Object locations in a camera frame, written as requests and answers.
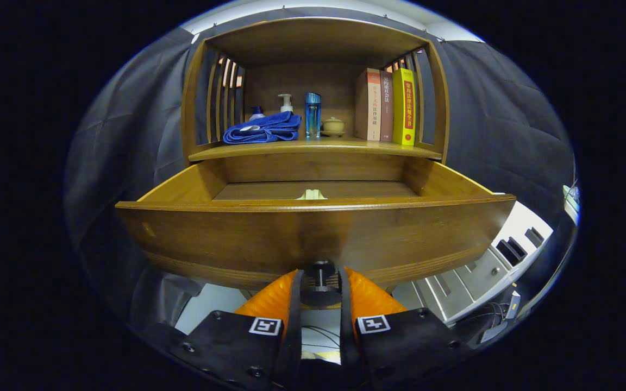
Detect folded blue towel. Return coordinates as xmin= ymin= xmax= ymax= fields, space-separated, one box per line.
xmin=223 ymin=111 xmax=302 ymax=144

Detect wooden drawer with black knob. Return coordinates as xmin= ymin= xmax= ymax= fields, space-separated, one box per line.
xmin=115 ymin=157 xmax=517 ymax=309

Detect tan book with orange spine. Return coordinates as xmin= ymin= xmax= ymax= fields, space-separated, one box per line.
xmin=354 ymin=68 xmax=382 ymax=142

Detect yellow book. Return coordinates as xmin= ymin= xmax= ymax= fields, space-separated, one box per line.
xmin=392 ymin=67 xmax=417 ymax=146

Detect wooden cabinet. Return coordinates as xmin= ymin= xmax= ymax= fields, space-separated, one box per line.
xmin=181 ymin=16 xmax=450 ymax=163

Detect thin floor cables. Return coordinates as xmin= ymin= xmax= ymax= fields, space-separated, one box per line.
xmin=299 ymin=325 xmax=341 ymax=351

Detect tall blue glass bottle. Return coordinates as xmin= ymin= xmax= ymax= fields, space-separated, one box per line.
xmin=305 ymin=92 xmax=322 ymax=138

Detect beige lidded teacup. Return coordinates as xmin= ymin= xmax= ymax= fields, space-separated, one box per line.
xmin=321 ymin=117 xmax=346 ymax=137

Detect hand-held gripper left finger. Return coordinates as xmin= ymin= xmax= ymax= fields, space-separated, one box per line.
xmin=147 ymin=269 xmax=305 ymax=390

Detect white side desk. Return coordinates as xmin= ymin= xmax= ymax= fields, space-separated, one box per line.
xmin=563 ymin=185 xmax=581 ymax=224

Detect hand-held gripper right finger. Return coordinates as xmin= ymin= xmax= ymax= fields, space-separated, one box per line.
xmin=337 ymin=266 xmax=479 ymax=390

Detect brown book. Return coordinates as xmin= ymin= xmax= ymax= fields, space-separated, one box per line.
xmin=380 ymin=71 xmax=395 ymax=143

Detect wooden countertop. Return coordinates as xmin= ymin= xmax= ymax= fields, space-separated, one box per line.
xmin=188 ymin=136 xmax=444 ymax=162

